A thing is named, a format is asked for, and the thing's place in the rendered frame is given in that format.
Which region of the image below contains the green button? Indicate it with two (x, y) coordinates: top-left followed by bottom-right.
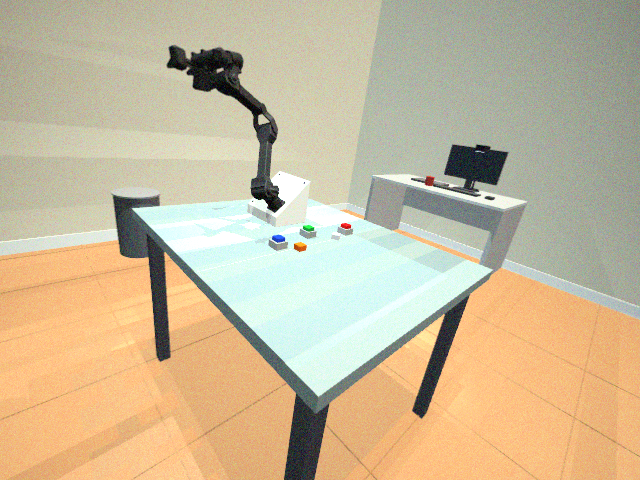
(299, 225), (317, 239)

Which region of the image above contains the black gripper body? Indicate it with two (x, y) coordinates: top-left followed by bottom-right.
(168, 45), (217, 81)

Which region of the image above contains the blue button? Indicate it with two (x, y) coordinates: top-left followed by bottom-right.
(268, 235), (288, 251)

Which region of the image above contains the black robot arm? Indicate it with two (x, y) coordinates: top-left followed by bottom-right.
(190, 47), (286, 213)

